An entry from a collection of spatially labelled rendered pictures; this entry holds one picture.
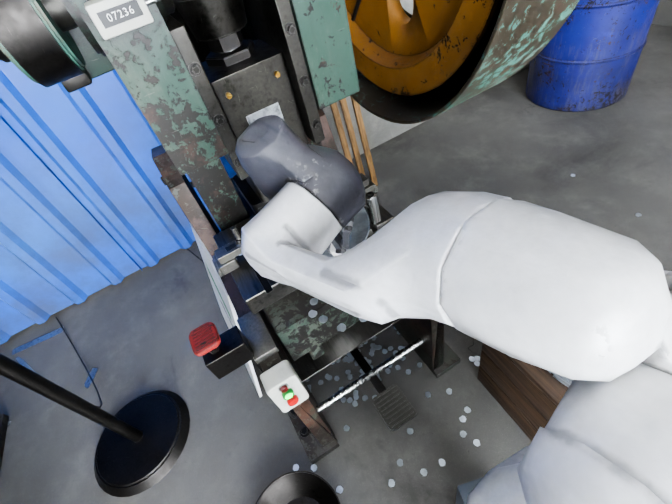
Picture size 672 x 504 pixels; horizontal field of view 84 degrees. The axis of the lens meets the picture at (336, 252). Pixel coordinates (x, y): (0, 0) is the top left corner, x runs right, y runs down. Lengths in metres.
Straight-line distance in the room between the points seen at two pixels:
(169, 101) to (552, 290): 0.62
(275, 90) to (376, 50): 0.35
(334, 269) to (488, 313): 0.15
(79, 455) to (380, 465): 1.20
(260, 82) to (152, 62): 0.20
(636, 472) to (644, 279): 0.10
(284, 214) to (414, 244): 0.21
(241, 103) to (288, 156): 0.32
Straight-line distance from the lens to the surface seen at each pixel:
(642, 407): 0.29
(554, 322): 0.25
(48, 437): 2.14
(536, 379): 1.18
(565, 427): 0.30
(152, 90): 0.70
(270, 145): 0.48
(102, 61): 0.92
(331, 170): 0.47
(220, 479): 1.61
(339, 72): 0.80
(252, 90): 0.78
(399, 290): 0.31
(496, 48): 0.69
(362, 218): 0.93
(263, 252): 0.44
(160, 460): 1.71
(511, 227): 0.27
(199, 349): 0.86
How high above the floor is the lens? 1.40
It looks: 46 degrees down
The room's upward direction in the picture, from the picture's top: 17 degrees counter-clockwise
